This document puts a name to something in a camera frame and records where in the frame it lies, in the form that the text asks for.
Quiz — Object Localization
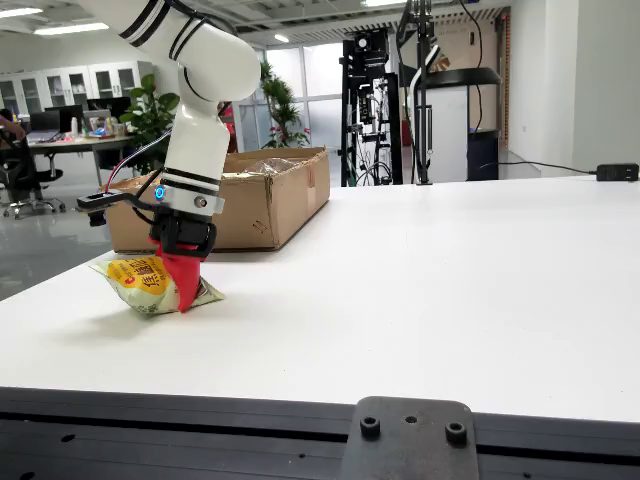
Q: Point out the wide black computer monitor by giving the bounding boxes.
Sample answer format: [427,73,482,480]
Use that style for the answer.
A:
[86,96,133,122]

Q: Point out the tall slim potted plant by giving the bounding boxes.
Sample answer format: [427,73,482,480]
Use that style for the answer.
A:
[258,60,312,150]

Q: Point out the black power adapter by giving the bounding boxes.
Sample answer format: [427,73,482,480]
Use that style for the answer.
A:
[595,162,640,183]

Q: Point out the clear plastic bag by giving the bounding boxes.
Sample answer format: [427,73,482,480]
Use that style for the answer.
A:
[223,156,312,177]

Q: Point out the black aluminium rail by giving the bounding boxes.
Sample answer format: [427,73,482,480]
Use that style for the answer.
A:
[0,385,640,480]

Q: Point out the multicoloured wire bundle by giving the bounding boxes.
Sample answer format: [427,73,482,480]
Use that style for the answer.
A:
[101,128,174,194]

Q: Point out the open cardboard box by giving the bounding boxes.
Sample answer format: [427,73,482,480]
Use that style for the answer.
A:
[101,145,332,254]

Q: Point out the dark blue bin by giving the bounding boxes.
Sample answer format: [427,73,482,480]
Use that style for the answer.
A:
[466,128,501,182]

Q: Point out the yellow green snack bag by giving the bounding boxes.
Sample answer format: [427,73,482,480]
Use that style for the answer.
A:
[89,256,227,318]

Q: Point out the red display shelf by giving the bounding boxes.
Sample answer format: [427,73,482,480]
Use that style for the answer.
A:
[216,101,239,154]

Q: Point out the black adapter cable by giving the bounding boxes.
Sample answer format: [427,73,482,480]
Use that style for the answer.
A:
[478,160,599,176]

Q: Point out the black equipment rack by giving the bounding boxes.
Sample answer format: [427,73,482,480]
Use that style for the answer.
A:
[338,27,404,188]

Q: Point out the seated person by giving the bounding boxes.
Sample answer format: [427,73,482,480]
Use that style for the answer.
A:
[0,108,27,149]

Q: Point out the small black computer monitor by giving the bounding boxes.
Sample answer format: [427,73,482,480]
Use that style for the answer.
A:
[29,110,63,134]

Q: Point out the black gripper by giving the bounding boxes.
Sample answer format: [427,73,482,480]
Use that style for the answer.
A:
[146,208,218,314]

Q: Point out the white cabinet with black top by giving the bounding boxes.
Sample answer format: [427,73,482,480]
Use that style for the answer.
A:
[399,66,504,183]

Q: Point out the hanging black cable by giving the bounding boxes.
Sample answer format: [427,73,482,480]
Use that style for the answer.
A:
[458,0,485,132]

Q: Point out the broad leaf potted plant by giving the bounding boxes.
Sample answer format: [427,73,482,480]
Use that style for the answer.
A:
[118,73,182,176]

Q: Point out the black stand pole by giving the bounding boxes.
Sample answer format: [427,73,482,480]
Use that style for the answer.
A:
[396,0,442,187]

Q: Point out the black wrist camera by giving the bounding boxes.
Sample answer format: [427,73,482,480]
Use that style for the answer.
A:
[75,189,124,228]

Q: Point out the office desk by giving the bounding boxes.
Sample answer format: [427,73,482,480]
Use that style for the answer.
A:
[26,133,135,187]

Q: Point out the long ceiling light panel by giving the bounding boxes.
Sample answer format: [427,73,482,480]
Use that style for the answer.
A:
[33,21,112,37]

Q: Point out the black mounting plate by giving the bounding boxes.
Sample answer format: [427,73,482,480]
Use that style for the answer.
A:
[338,395,482,480]

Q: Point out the short ceiling light panel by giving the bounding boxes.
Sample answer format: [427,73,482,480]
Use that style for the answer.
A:
[0,6,44,20]

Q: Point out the black office chair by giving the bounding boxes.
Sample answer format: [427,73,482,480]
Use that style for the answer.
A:
[0,130,67,221]

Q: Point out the white wall cabinets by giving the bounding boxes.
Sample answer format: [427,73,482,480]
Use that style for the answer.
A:
[0,60,155,117]

